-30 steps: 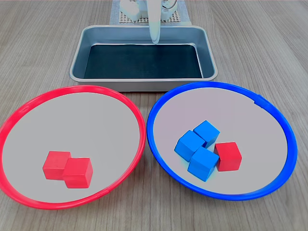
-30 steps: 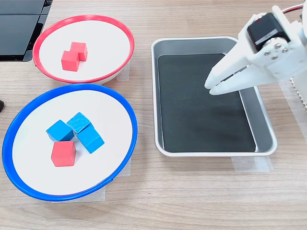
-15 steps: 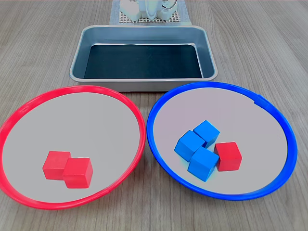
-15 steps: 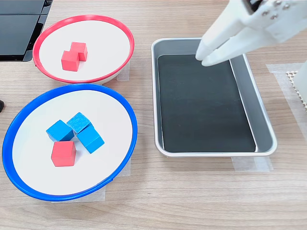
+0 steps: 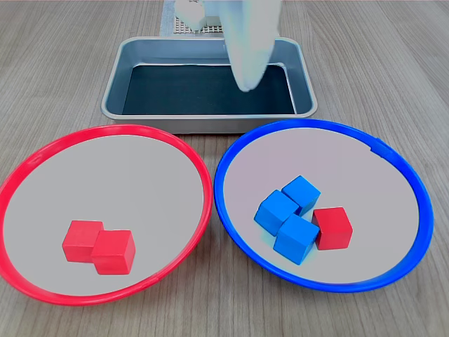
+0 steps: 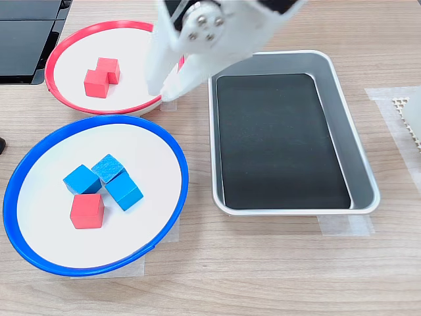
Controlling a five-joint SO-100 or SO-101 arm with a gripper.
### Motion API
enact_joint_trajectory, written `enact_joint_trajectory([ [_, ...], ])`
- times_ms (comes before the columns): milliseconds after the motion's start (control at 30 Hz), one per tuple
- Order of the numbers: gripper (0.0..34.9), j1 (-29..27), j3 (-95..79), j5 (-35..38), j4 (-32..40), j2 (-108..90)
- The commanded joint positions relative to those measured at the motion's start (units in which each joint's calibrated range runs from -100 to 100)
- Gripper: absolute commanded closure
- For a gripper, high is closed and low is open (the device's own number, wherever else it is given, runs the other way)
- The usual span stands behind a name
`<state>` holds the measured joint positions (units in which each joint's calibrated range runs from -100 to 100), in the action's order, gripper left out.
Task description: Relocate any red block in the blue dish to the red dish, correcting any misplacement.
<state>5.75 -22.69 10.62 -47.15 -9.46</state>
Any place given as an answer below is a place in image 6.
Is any red-rimmed white plate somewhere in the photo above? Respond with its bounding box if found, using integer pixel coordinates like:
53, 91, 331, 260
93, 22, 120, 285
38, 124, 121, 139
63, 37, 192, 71
45, 20, 187, 117

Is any black glossy panel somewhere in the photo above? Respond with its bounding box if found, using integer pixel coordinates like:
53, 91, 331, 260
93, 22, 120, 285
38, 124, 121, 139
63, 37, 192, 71
0, 0, 74, 21
0, 19, 66, 86

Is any blue-rimmed white plate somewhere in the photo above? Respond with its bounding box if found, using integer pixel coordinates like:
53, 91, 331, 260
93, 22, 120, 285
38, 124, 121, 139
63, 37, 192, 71
2, 114, 189, 277

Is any blue cube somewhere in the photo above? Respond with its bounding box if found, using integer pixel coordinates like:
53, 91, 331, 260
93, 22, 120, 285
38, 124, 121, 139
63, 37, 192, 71
91, 153, 128, 184
104, 172, 144, 211
62, 164, 103, 195

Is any black tray mat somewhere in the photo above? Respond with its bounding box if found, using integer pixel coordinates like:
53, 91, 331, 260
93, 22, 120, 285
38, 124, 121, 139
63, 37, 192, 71
216, 73, 352, 211

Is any pale perforated base plate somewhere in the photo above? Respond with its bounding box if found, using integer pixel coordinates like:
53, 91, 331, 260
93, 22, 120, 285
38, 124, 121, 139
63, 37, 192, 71
392, 96, 421, 155

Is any steel tray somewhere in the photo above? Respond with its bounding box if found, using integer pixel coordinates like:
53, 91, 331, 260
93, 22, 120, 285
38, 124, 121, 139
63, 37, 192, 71
207, 49, 382, 217

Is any translucent tape strip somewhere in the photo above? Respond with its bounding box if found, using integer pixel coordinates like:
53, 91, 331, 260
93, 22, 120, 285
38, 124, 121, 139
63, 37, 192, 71
70, 256, 145, 279
160, 97, 178, 112
157, 215, 180, 244
317, 213, 376, 236

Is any red cube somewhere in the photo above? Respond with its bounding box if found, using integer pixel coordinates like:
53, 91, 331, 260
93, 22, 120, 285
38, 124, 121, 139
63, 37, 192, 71
84, 68, 109, 99
69, 193, 105, 230
97, 57, 120, 85

